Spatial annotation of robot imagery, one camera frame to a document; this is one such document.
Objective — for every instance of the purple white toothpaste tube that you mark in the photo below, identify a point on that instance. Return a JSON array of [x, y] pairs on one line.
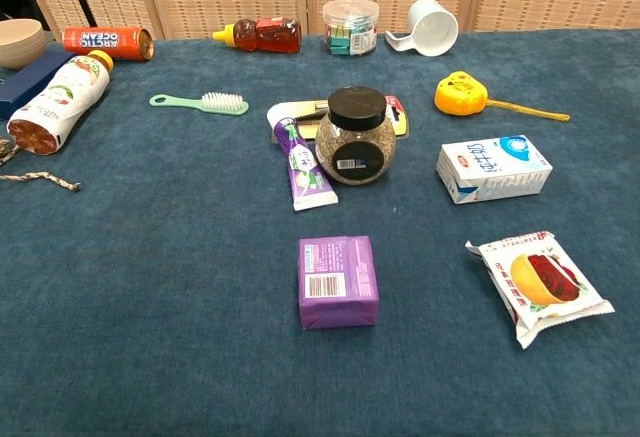
[[305, 172]]

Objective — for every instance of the carded black tool pack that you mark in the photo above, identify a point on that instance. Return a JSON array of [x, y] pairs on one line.
[[300, 106]]

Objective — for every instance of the round glass jar black lid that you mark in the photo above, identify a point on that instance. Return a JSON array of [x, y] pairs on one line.
[[355, 154]]

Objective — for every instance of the purple soap box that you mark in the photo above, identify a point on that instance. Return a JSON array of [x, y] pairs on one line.
[[335, 282]]

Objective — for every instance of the mint green brush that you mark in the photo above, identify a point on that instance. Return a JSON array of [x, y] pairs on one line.
[[220, 104]]

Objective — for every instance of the bear-shaped honey bottle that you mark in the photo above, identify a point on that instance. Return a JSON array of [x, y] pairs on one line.
[[270, 37]]

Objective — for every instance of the white blue milk carton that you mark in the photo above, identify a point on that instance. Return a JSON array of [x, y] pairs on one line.
[[490, 172]]

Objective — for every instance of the yellow tape measure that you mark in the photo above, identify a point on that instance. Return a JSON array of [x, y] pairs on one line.
[[460, 94]]

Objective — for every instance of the clear jar of binder clips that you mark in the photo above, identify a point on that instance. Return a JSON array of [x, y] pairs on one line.
[[350, 22]]

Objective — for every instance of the blue table cloth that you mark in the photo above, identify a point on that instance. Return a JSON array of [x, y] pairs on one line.
[[200, 357]]

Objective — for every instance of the white mug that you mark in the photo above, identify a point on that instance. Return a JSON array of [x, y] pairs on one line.
[[435, 27]]

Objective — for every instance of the white pastry snack packet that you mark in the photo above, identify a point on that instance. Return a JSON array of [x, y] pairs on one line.
[[545, 287]]

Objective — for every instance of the orange Arctic Ocean can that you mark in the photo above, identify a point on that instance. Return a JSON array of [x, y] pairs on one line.
[[100, 43]]

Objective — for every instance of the white drink bottle yellow cap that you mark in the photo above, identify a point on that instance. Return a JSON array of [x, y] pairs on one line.
[[65, 94]]

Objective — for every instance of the navy blue long box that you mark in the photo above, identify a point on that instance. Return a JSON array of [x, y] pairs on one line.
[[25, 79]]

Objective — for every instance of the beige bowl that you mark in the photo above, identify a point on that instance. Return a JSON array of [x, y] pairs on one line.
[[17, 44]]

